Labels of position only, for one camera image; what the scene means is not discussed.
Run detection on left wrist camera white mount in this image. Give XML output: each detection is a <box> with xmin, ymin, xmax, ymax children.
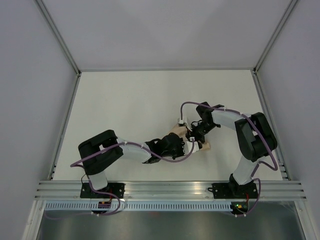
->
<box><xmin>183</xmin><ymin>137</ymin><xmax>203</xmax><ymax>155</ymax></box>

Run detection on peach cloth napkin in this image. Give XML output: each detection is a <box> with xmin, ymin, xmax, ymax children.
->
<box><xmin>168</xmin><ymin>124</ymin><xmax>211</xmax><ymax>151</ymax></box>

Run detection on white slotted cable duct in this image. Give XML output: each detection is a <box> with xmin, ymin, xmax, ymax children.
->
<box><xmin>45</xmin><ymin>200</ymin><xmax>232</xmax><ymax>212</ymax></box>

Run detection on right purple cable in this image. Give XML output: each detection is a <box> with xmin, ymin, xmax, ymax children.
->
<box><xmin>179</xmin><ymin>101</ymin><xmax>279</xmax><ymax>217</ymax></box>

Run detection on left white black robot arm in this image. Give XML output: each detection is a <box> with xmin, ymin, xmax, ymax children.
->
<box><xmin>77</xmin><ymin>129</ymin><xmax>187</xmax><ymax>198</ymax></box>

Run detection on aluminium frame left post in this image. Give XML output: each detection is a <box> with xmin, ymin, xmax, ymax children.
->
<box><xmin>34</xmin><ymin>0</ymin><xmax>81</xmax><ymax>76</ymax></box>

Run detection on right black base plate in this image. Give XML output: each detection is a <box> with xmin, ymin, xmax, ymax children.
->
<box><xmin>210</xmin><ymin>182</ymin><xmax>259</xmax><ymax>200</ymax></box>

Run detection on purple cable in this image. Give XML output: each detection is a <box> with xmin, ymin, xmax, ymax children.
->
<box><xmin>179</xmin><ymin>101</ymin><xmax>279</xmax><ymax>217</ymax></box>
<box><xmin>44</xmin><ymin>139</ymin><xmax>196</xmax><ymax>221</ymax></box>

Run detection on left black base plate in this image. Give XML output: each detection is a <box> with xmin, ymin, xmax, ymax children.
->
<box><xmin>80</xmin><ymin>182</ymin><xmax>125</xmax><ymax>200</ymax></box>

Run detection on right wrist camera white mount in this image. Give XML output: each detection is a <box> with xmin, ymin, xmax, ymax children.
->
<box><xmin>177</xmin><ymin>117</ymin><xmax>192</xmax><ymax>131</ymax></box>

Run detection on aluminium frame post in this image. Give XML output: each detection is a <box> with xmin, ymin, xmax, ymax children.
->
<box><xmin>34</xmin><ymin>0</ymin><xmax>81</xmax><ymax>76</ymax></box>
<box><xmin>251</xmin><ymin>0</ymin><xmax>300</xmax><ymax>75</ymax></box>

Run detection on aluminium frame right post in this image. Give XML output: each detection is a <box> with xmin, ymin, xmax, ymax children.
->
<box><xmin>251</xmin><ymin>0</ymin><xmax>300</xmax><ymax>75</ymax></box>

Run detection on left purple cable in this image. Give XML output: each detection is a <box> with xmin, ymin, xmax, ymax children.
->
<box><xmin>44</xmin><ymin>139</ymin><xmax>196</xmax><ymax>221</ymax></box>

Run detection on aluminium front rail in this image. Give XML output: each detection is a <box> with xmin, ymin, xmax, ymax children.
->
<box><xmin>33</xmin><ymin>180</ymin><xmax>307</xmax><ymax>202</ymax></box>

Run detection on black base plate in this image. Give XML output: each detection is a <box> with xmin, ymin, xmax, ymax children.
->
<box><xmin>80</xmin><ymin>182</ymin><xmax>125</xmax><ymax>200</ymax></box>
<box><xmin>210</xmin><ymin>182</ymin><xmax>259</xmax><ymax>200</ymax></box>

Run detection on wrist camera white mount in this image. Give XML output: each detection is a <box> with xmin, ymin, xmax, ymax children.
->
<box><xmin>183</xmin><ymin>137</ymin><xmax>203</xmax><ymax>155</ymax></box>
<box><xmin>177</xmin><ymin>117</ymin><xmax>192</xmax><ymax>131</ymax></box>

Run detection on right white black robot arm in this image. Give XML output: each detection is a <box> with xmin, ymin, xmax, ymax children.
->
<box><xmin>186</xmin><ymin>102</ymin><xmax>278</xmax><ymax>199</ymax></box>

